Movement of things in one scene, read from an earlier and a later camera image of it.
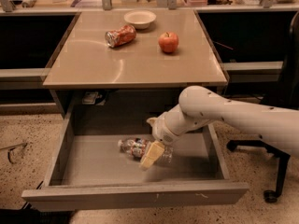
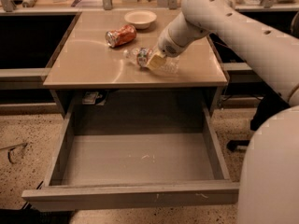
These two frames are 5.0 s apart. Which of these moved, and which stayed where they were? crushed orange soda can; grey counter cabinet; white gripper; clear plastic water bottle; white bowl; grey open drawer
Moved: clear plastic water bottle; white gripper
Stayed: grey open drawer; white bowl; grey counter cabinet; crushed orange soda can
